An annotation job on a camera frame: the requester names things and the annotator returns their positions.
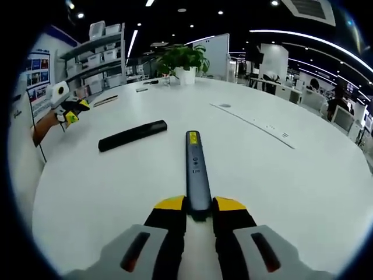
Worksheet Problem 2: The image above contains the black remote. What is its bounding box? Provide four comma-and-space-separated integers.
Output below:
98, 119, 168, 152

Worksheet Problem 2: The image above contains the thin flat tablet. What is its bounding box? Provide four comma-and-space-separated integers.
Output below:
93, 94, 119, 107

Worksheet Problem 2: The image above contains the rolling whiteboard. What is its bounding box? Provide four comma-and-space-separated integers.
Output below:
192, 33, 231, 82

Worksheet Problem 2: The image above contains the potted green plant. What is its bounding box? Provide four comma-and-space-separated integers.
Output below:
156, 44, 210, 86

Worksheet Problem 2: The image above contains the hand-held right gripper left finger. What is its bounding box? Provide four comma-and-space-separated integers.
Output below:
65, 194, 188, 280

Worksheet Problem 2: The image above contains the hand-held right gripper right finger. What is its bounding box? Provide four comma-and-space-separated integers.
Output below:
212, 196, 333, 280

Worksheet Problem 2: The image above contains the white office chair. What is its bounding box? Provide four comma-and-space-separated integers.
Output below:
300, 89, 329, 117
332, 104, 356, 132

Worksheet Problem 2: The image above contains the person's white t-shirt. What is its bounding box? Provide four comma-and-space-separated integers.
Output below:
8, 96, 44, 205

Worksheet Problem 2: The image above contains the metal storage shelf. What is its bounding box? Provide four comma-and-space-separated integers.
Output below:
57, 23, 128, 94

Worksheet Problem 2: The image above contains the curved ceiling light strip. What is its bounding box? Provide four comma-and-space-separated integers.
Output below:
249, 29, 373, 74

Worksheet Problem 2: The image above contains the blue framed wall poster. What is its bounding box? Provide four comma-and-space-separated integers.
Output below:
24, 48, 53, 117

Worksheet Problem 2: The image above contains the ceiling air conditioner vent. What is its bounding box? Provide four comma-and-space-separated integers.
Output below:
281, 0, 336, 27

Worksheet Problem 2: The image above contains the grey laser pointer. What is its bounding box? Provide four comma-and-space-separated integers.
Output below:
185, 130, 213, 222

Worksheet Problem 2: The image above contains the group of white storage bins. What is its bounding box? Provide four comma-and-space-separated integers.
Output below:
65, 20, 123, 88

